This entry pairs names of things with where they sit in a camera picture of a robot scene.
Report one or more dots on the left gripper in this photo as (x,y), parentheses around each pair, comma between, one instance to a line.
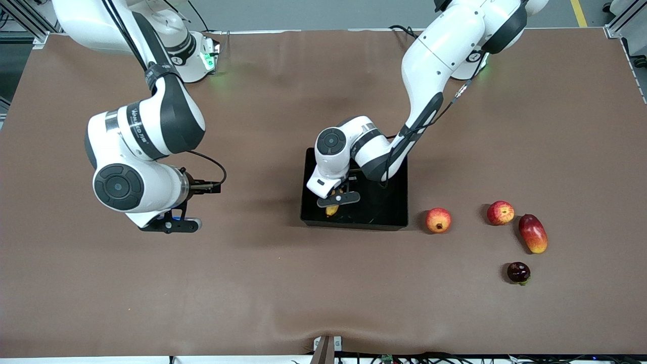
(344,188)

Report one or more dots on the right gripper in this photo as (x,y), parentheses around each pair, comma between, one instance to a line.
(195,186)

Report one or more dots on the yellow banana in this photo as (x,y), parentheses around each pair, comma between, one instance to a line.
(332,210)

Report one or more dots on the black plastic box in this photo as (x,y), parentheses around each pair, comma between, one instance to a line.
(384,207)

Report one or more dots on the red yellow apple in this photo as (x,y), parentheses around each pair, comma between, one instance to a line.
(500,213)

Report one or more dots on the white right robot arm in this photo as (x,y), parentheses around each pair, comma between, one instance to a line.
(151,126)

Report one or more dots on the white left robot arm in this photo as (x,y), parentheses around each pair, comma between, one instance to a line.
(434,55)

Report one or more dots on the red pomegranate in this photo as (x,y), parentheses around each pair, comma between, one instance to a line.
(438,220)

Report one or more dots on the dark purple mangosteen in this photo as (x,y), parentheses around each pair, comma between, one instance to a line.
(518,272)

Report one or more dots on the red yellow mango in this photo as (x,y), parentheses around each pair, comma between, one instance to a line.
(533,233)

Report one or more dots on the aluminium frame profile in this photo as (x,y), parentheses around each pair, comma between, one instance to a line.
(25,15)
(619,25)

